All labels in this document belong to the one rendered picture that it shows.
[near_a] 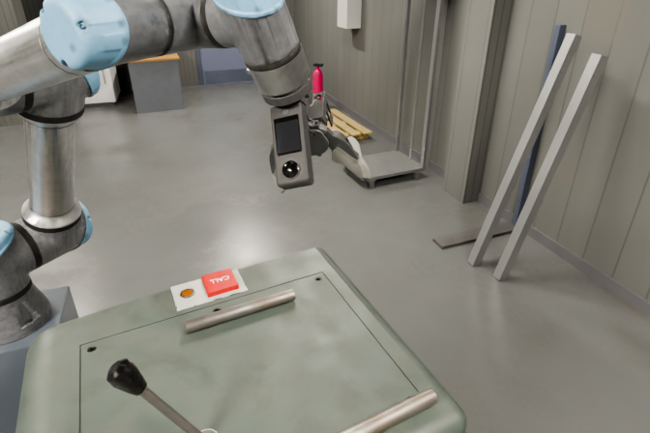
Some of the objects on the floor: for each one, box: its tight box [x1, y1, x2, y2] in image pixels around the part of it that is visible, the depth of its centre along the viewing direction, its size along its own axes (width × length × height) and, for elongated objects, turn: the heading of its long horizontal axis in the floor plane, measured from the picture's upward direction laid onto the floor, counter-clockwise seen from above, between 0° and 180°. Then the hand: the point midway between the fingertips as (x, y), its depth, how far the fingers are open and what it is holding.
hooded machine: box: [85, 67, 121, 108], centre depth 652 cm, size 75×61×134 cm
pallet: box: [326, 108, 372, 140], centre depth 556 cm, size 112×77×10 cm
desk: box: [128, 53, 185, 114], centre depth 675 cm, size 71×138×74 cm, turn 22°
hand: (325, 189), depth 72 cm, fingers open, 14 cm apart
